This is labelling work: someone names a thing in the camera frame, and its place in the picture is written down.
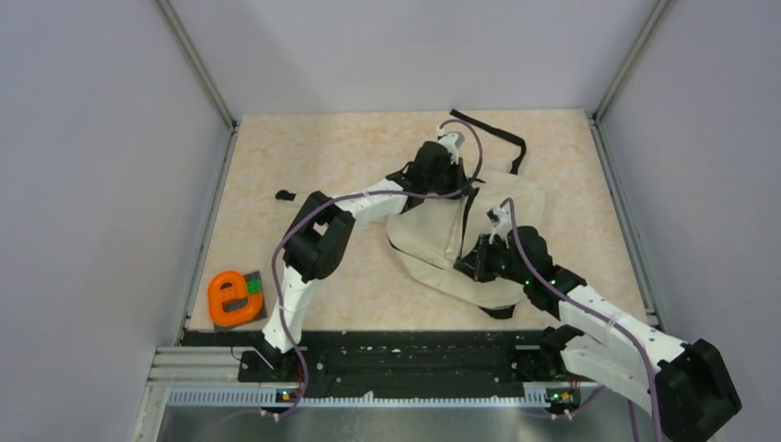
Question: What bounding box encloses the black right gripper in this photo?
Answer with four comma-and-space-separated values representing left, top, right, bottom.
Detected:
454, 234, 530, 285

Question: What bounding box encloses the cream canvas backpack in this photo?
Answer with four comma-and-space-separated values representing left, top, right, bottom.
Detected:
274, 108, 547, 320

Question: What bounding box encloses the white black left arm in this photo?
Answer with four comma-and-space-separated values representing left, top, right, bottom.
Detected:
256, 132, 475, 381

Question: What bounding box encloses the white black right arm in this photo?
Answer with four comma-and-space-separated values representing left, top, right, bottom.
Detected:
454, 227, 742, 441

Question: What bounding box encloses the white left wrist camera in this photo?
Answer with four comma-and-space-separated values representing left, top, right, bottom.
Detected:
436, 127, 465, 165

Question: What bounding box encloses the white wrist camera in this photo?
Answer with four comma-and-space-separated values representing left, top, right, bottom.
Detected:
436, 127, 465, 165
486, 204, 512, 244

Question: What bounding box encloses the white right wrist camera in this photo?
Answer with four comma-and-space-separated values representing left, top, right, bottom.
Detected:
486, 204, 512, 244

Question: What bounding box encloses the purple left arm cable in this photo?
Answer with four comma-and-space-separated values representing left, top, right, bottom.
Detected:
271, 119, 484, 419

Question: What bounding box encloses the aluminium frame rail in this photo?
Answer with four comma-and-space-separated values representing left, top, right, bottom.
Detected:
153, 0, 238, 132

